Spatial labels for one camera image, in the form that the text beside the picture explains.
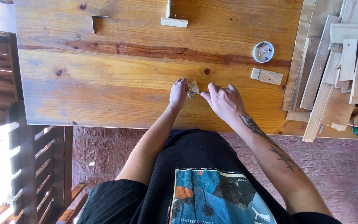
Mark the person's right hand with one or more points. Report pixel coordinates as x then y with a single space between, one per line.
225 101

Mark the person's left hand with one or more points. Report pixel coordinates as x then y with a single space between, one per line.
177 95

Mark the small metal bracket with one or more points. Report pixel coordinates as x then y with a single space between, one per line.
190 94

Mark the small wooden piece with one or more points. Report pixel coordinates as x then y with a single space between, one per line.
194 86

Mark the thin metal tool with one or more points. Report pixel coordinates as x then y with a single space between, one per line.
198 92

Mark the flat wooden block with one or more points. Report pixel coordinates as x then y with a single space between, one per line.
266 76

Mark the white round lid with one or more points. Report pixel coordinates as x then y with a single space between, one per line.
263 52

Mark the pile of small screws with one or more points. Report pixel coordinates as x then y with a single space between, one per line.
264 51

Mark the wooden angle piece with nails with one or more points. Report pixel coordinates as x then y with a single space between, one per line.
174 21

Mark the black printed t-shirt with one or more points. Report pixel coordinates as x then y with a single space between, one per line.
204 186

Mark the heap of wooden scraps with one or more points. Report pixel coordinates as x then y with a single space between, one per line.
331 68

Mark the wooden slatted bench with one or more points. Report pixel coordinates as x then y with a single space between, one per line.
70 205

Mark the metal angle bracket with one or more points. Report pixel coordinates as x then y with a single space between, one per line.
96 19

